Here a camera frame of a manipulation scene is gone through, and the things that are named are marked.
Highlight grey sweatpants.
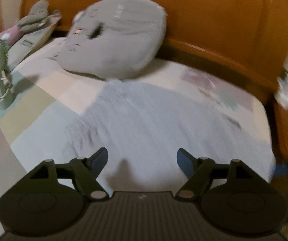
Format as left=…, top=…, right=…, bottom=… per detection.
left=62, top=81, right=275, bottom=192

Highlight patchwork bed sheet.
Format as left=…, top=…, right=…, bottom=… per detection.
left=0, top=36, right=272, bottom=239

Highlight grey plush cushion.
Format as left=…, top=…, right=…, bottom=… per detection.
left=57, top=0, right=167, bottom=80

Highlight wooden headboard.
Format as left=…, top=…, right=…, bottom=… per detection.
left=19, top=0, right=288, bottom=161

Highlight grey plush toy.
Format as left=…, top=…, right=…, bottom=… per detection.
left=17, top=0, right=61, bottom=34

